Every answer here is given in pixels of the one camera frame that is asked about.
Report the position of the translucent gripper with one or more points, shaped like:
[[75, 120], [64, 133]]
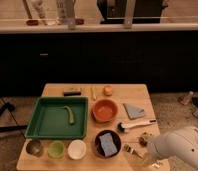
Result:
[[147, 160]]

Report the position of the yellow stick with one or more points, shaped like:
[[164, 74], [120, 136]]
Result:
[[94, 97]]

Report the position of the blue folded cloth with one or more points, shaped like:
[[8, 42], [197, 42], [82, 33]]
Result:
[[133, 112]]

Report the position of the green bent vegetable toy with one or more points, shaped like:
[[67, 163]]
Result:
[[70, 113]]

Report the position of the orange bowl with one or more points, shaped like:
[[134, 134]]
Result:
[[104, 110]]

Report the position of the silver metal fork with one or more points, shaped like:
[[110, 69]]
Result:
[[134, 152]]

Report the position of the brown grape bunch toy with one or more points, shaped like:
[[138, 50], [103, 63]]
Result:
[[144, 138]]

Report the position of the green cup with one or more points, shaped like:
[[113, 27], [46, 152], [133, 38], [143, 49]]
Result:
[[56, 149]]

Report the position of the red dish on counter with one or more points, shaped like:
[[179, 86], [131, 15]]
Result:
[[32, 22]]

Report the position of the green plastic tray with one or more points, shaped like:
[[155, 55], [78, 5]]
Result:
[[50, 121]]

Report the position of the metal cup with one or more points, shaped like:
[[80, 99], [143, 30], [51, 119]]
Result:
[[34, 147]]

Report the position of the dark bowl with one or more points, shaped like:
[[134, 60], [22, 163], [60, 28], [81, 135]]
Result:
[[116, 140]]

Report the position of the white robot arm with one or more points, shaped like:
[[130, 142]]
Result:
[[182, 143]]

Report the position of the small orange fruit toy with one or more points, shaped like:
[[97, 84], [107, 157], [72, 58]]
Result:
[[108, 90]]

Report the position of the blue sponge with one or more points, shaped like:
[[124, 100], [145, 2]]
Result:
[[107, 144]]

